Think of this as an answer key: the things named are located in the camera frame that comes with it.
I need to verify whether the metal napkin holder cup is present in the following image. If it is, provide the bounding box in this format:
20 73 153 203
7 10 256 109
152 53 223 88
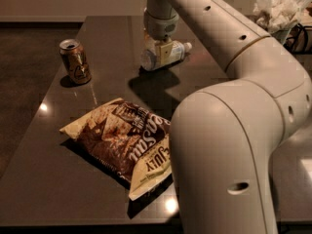
272 29 291 45

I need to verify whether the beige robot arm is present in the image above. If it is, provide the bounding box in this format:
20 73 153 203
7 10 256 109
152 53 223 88
144 0 311 234

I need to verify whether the blue plastic water bottle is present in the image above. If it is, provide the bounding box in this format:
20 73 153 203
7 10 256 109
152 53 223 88
140 41 192 71

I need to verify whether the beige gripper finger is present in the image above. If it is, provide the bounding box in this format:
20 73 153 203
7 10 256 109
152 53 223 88
143 33 156 62
155 43 173 64

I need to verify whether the brown chip bag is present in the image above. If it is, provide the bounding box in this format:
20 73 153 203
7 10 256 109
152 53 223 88
59 98 172 201

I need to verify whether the gold soda can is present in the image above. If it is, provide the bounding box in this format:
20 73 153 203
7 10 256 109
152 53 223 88
59 39 92 85

